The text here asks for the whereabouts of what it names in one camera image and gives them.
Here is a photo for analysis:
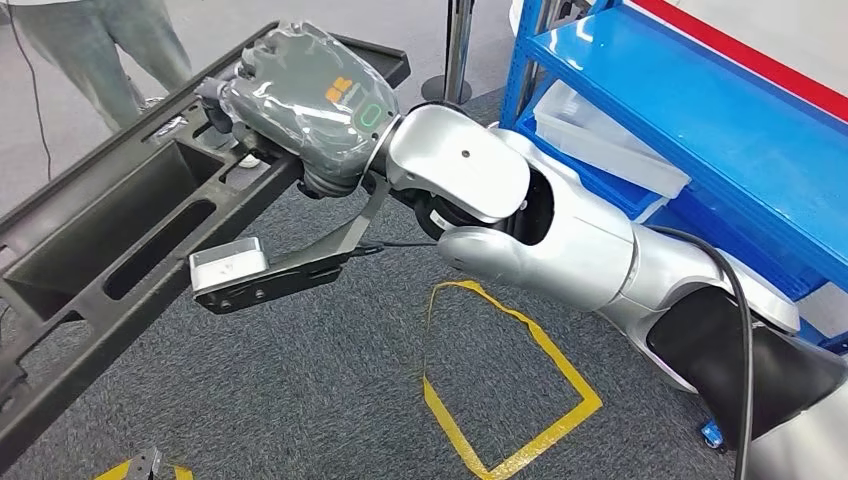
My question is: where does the black plastic panel part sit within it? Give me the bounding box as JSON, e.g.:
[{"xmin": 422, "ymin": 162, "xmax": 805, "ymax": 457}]
[{"xmin": 0, "ymin": 21, "xmax": 412, "ymax": 475}]

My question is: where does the yellow floor tape square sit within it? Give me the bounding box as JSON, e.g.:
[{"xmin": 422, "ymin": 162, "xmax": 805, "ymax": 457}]
[
  {"xmin": 92, "ymin": 457, "xmax": 193, "ymax": 480},
  {"xmin": 422, "ymin": 280, "xmax": 604, "ymax": 480}
]

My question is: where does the red barrier belt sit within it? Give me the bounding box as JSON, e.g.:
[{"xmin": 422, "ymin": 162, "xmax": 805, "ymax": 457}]
[{"xmin": 629, "ymin": 0, "xmax": 848, "ymax": 124}]

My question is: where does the thin black floor cable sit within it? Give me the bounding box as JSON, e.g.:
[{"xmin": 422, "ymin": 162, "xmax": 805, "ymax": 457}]
[{"xmin": 5, "ymin": 0, "xmax": 54, "ymax": 183}]

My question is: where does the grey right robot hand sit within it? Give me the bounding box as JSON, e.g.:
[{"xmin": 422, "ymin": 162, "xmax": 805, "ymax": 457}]
[{"xmin": 195, "ymin": 19, "xmax": 402, "ymax": 200}]

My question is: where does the white plastic bin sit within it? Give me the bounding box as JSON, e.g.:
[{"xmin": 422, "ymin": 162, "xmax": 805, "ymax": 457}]
[{"xmin": 533, "ymin": 79, "xmax": 692, "ymax": 200}]

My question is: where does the blue metal shelf rack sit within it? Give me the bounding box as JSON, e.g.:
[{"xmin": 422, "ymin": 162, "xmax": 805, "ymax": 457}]
[{"xmin": 500, "ymin": 0, "xmax": 848, "ymax": 453}]

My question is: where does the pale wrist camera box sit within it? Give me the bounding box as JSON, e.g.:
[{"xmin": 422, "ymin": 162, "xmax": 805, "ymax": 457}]
[{"xmin": 189, "ymin": 237, "xmax": 271, "ymax": 295}]

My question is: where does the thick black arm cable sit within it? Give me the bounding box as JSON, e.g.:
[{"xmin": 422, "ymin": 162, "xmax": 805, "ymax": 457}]
[{"xmin": 645, "ymin": 225, "xmax": 757, "ymax": 480}]

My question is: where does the person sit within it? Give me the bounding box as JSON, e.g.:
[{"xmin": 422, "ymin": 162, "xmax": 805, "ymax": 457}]
[{"xmin": 9, "ymin": 0, "xmax": 263, "ymax": 170}]

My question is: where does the white car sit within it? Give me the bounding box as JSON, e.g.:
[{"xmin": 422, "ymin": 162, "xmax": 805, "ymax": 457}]
[{"xmin": 662, "ymin": 0, "xmax": 848, "ymax": 87}]

